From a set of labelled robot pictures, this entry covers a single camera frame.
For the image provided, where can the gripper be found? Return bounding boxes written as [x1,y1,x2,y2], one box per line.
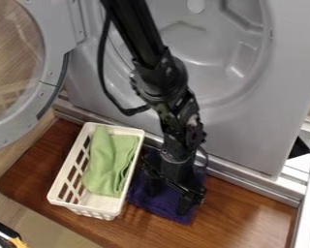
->
[139,146,208,217]

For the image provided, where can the purple cloth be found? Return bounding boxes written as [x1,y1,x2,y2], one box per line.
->
[125,145,208,226]

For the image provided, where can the washing machine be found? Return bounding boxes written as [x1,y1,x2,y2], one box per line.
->
[0,0,310,209]

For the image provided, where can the white basket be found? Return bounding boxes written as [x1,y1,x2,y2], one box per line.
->
[46,121,146,222]

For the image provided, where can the green cloth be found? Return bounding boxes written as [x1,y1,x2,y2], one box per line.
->
[80,125,141,199]

